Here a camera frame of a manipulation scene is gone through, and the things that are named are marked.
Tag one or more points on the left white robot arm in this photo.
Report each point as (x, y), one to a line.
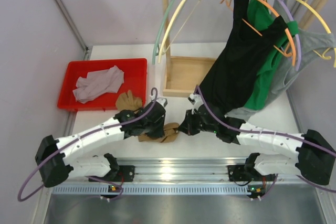
(63, 158)

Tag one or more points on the grey tank top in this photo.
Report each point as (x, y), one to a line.
(311, 46)

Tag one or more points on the pale pink garment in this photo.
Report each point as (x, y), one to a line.
(97, 83)

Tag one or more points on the wooden clothes rack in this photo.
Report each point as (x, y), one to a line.
(182, 74)

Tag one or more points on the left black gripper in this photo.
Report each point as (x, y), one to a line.
(156, 125)

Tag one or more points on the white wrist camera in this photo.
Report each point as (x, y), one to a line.
(161, 101)
(196, 100)

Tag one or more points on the black tank top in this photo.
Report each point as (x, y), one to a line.
(230, 81)

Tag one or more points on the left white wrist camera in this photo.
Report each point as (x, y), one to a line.
(161, 101)

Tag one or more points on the orange hanger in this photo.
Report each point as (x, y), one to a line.
(293, 53)

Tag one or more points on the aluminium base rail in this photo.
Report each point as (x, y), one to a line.
(168, 176)

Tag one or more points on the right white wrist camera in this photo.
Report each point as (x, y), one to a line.
(196, 100)

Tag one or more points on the tan tank top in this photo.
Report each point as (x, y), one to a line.
(127, 101)

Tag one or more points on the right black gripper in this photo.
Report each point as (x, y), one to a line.
(187, 126)

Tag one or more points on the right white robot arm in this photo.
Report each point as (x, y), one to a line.
(307, 155)

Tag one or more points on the cream hanger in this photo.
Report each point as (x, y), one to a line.
(165, 37)

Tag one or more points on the yellow hanger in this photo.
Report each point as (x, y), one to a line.
(320, 22)

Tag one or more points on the green tank top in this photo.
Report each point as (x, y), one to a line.
(260, 17)

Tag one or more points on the red plastic bin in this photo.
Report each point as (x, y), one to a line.
(135, 79)

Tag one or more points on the mint green hanger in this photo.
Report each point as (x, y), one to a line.
(167, 4)

